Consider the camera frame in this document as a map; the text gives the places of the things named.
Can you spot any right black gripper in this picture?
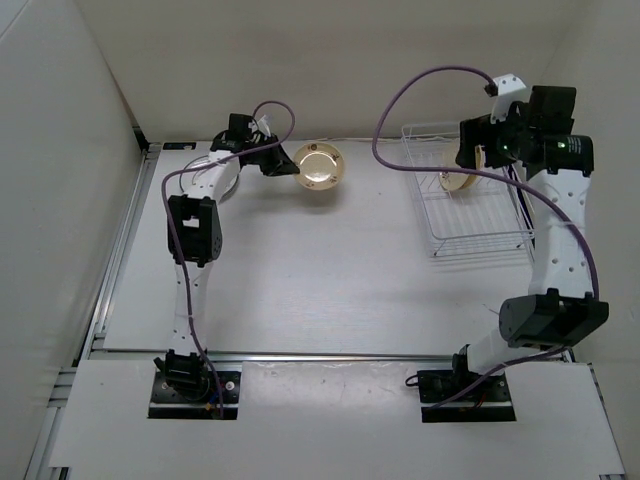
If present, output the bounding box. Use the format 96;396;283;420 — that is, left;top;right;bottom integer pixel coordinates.
455;103;535;174

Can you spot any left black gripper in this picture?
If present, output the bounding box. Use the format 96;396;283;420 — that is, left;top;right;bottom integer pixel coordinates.
246;134;300;177

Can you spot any cream plate with dark mark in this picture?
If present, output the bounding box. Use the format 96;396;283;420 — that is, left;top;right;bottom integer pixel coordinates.
293;142;345;191

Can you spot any white green-rimmed plate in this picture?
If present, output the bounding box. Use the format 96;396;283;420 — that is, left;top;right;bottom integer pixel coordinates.
179;155;240;203

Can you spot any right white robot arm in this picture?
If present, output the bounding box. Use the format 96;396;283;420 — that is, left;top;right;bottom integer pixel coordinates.
449;83;609;400

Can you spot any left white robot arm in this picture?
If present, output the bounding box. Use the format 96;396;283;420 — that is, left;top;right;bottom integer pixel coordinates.
155;114;299;400

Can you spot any cream plate with red seal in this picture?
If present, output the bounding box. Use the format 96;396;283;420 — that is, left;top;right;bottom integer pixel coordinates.
439;143;484;192

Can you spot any black label sticker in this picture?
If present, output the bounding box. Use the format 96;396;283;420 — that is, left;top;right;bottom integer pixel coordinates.
163;142;197;151

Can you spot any white front board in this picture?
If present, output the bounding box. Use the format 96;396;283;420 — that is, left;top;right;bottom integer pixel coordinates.
50;360;624;479

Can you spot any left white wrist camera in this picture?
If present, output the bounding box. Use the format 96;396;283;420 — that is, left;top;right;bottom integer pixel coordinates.
255;115;272;138

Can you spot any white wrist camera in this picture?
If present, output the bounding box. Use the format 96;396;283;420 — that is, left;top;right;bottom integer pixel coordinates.
255;115;272;138
485;73;529;124

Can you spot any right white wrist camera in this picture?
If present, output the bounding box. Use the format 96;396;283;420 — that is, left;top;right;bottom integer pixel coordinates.
485;73;529;124

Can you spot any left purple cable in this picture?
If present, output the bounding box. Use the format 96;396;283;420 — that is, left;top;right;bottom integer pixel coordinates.
160;99;296;420

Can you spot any purple cable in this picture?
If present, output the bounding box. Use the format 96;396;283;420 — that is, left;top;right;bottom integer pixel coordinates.
372;64;600;415
160;99;296;420

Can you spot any white wire dish rack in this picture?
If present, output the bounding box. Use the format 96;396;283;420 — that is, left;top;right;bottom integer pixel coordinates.
401;122;533;260

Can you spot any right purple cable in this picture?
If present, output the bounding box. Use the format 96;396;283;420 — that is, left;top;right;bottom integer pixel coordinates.
372;64;600;415

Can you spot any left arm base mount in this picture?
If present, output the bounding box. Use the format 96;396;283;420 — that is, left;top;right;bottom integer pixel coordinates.
147;370;242;421

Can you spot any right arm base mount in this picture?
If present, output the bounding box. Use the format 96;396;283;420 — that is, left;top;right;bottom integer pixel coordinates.
405;370;516;424

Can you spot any aluminium frame rail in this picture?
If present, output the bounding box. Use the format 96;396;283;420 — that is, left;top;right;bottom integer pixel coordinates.
79;349;452;365

